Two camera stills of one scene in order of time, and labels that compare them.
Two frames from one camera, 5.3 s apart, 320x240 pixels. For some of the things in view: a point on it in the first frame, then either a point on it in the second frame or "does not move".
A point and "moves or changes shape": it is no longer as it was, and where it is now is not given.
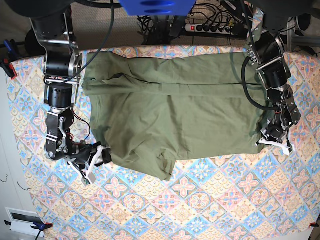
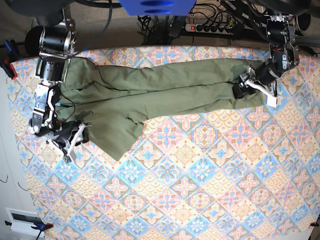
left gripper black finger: [106, 157] to [85, 136]
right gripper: [276, 135] to [263, 78]
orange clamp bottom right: [314, 224] does not move
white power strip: [208, 28] does not move
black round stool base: [33, 47] does not move
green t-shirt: [155, 108] moves or changes shape
